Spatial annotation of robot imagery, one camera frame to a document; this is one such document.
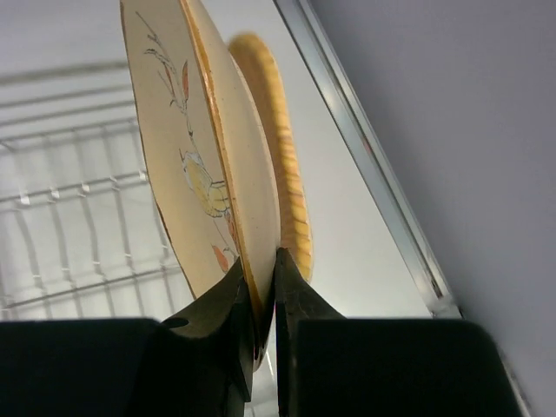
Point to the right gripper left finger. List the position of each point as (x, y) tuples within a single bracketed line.
[(198, 362)]

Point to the cream floral plate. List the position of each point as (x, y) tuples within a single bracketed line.
[(205, 151)]

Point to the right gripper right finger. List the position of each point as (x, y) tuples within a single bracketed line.
[(329, 365)]

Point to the metal wire dish rack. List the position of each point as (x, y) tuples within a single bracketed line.
[(81, 236)]

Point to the orange wicker plate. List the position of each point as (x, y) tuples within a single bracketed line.
[(261, 73)]

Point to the aluminium table edge rail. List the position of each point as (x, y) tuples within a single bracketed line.
[(356, 131)]

